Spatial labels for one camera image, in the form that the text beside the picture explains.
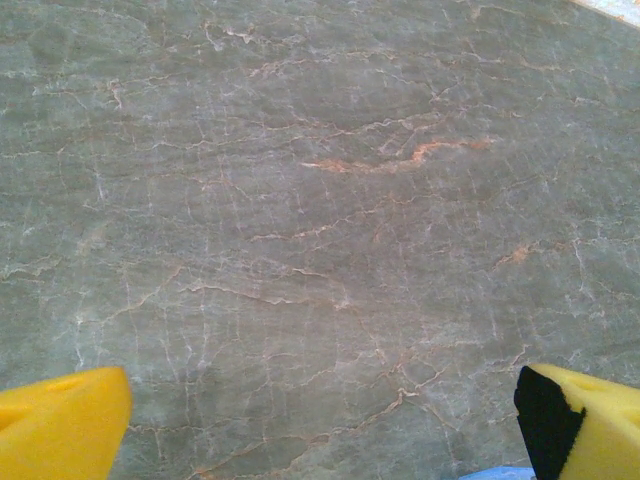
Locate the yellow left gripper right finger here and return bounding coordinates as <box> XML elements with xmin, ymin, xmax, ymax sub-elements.
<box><xmin>514</xmin><ymin>363</ymin><xmax>640</xmax><ymax>480</ymax></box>

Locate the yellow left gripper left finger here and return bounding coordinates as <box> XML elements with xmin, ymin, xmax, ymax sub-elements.
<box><xmin>0</xmin><ymin>366</ymin><xmax>134</xmax><ymax>480</ymax></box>

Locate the blue pill organizer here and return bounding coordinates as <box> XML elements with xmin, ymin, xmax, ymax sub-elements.
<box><xmin>459</xmin><ymin>466</ymin><xmax>537</xmax><ymax>480</ymax></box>

